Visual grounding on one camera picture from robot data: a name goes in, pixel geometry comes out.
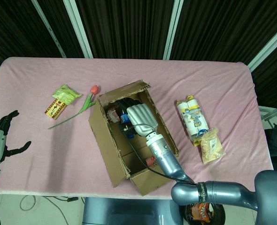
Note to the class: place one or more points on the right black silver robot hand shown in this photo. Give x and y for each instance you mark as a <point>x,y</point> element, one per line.
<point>142,117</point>

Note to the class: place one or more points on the brown cardboard shipping box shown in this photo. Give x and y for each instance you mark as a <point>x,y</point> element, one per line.
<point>101,131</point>

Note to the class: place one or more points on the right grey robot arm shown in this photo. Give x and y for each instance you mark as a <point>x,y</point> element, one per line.
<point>223,192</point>

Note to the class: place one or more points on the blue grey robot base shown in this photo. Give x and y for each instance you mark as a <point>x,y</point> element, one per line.
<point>129,211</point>

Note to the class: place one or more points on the white pink small package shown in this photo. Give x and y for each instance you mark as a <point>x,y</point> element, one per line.
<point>113,114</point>

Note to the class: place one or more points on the pink fleece table cloth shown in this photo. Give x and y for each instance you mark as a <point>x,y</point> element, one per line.
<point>35,152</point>

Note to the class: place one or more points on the red drink can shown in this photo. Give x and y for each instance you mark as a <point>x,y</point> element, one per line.
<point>150,161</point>

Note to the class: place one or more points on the yellow brown small carton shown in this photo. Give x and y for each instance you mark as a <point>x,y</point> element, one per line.
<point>55,109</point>

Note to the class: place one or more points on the clear bag of beige snacks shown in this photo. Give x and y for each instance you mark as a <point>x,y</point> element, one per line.
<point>211,147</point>

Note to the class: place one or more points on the green snack packet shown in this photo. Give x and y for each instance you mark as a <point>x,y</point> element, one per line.
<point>65,95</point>

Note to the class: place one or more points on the black pleated curtain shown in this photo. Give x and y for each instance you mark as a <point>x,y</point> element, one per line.
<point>129,23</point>

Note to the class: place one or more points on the orange snack wrapper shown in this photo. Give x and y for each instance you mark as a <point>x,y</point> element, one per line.
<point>200,211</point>

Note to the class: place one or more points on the white metal rack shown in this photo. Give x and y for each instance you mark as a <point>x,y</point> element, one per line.
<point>270,114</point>

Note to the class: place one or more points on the white partition frame post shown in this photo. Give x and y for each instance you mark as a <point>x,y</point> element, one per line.
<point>49,28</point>
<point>267,47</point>
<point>173,28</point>
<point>78,28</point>

